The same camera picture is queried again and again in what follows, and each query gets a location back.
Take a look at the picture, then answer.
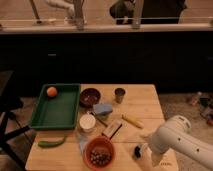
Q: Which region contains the white dish brush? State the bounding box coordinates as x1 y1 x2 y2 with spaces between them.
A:
134 144 146 158

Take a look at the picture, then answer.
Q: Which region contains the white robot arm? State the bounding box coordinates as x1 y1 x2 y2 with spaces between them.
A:
148 115 213 171

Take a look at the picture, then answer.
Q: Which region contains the dark purple bowl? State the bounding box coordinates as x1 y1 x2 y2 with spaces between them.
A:
80 88 101 108

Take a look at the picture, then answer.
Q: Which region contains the wooden block brush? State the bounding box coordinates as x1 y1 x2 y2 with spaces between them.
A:
102 120 122 139

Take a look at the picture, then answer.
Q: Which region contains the orange bowl with beads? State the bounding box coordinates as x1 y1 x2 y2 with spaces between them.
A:
83 136 115 171

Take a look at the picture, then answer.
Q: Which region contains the metal cup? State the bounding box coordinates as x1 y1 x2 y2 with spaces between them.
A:
114 88 126 104

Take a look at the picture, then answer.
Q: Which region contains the blue sponge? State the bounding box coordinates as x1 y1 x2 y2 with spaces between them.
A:
93 103 113 115

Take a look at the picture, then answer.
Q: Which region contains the white round container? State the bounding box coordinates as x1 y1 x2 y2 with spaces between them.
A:
79 114 96 132

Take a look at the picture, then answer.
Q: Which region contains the green plastic tray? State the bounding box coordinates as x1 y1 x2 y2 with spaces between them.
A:
29 83 81 130

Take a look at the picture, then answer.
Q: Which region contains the orange fruit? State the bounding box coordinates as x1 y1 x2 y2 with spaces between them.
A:
46 87 58 98

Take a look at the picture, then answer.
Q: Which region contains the clear plastic bag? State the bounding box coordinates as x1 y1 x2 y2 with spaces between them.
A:
76 133 89 153

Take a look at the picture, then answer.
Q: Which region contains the green cucumber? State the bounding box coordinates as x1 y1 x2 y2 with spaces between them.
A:
38 136 67 148

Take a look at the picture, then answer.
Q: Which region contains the black chair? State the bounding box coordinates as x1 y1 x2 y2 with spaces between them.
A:
0 71 30 171

